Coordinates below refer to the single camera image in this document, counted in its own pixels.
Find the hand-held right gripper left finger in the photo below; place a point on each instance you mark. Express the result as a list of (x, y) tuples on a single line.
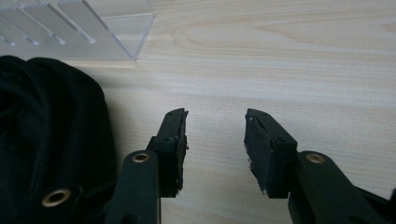
[(170, 149)]

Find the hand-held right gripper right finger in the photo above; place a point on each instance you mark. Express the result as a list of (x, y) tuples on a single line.
[(267, 155)]

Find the clear acrylic rack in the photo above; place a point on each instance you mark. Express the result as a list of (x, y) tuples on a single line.
[(77, 28)]

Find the black cloth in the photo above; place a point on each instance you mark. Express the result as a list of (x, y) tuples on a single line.
[(49, 137)]

